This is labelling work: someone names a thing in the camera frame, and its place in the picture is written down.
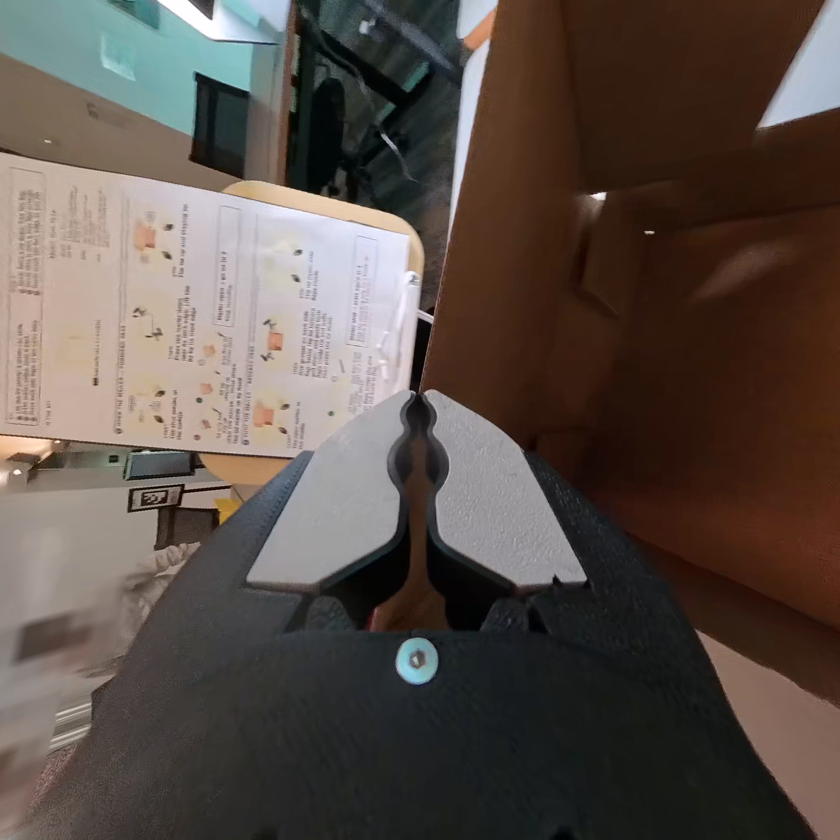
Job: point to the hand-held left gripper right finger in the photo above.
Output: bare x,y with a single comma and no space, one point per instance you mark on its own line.
499,512

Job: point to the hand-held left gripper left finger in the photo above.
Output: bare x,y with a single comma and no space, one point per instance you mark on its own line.
334,512

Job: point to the white cardboard box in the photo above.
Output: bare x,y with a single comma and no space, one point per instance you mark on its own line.
656,328

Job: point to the printed instruction sheet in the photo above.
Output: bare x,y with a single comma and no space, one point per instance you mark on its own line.
197,315

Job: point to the black office chair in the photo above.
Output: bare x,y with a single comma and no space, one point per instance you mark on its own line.
328,131

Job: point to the framed dark board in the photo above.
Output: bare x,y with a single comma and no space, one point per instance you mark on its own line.
220,124

